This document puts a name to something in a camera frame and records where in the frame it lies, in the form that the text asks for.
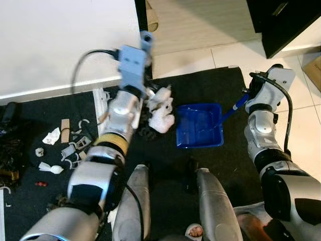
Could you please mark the long white paper strip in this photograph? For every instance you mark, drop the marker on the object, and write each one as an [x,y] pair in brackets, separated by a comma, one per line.
[100,105]

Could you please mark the light blue left wrist camera mount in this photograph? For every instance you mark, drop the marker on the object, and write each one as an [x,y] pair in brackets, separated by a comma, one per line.
[131,65]

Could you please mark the person's foot in white slipper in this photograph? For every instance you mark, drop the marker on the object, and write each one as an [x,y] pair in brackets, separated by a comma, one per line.
[193,231]

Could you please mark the person's foot in grey slipper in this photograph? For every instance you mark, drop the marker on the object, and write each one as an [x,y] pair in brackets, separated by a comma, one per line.
[251,223]

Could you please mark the beige slipper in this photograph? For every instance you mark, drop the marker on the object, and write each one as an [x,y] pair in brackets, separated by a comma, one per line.
[152,20]

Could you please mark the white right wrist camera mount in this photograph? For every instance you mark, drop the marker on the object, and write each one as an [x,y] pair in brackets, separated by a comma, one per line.
[278,85]

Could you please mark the tiny white paper scrap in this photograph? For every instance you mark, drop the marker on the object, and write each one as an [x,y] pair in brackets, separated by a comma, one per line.
[39,152]

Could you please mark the flat white paper scrap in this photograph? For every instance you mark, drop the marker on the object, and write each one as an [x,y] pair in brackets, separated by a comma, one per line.
[50,168]

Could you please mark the brown cardboard strip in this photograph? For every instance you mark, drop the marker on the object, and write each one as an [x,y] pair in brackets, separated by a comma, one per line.
[64,130]

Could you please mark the grey right robot leg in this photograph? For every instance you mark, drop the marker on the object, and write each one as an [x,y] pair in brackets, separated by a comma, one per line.
[215,206]

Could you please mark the small crumpled white paper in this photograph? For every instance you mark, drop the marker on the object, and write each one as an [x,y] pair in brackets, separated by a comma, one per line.
[51,136]

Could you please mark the small red scrap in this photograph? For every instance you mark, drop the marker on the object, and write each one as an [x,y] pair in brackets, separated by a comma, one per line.
[41,184]

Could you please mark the brown cardboard box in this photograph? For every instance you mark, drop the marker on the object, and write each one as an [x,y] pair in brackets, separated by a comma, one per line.
[315,73]

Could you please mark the blue plastic dustpan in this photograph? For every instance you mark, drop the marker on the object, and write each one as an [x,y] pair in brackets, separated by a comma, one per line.
[198,125]

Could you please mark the white plastic scrap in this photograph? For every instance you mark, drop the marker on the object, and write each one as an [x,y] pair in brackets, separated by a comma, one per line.
[84,142]
[68,150]

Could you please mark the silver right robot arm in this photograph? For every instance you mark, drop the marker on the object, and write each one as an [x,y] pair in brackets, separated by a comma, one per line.
[286,196]

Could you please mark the grey robot leg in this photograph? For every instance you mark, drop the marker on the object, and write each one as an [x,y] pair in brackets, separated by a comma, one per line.
[215,206]
[133,206]

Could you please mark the large crumpled white paper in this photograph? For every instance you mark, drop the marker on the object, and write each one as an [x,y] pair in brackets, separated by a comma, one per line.
[163,118]

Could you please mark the black cabinet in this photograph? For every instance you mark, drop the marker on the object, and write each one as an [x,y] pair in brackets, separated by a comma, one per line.
[281,25]

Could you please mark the grey left robot leg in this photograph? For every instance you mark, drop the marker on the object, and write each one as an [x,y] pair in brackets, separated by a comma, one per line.
[133,206]

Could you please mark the black floor mat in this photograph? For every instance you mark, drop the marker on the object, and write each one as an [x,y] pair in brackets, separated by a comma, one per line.
[200,85]

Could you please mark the black bag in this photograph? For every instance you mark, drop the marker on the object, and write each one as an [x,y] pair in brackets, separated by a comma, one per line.
[10,150]

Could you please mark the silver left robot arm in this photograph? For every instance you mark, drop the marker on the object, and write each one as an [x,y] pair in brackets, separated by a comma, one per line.
[95,175]

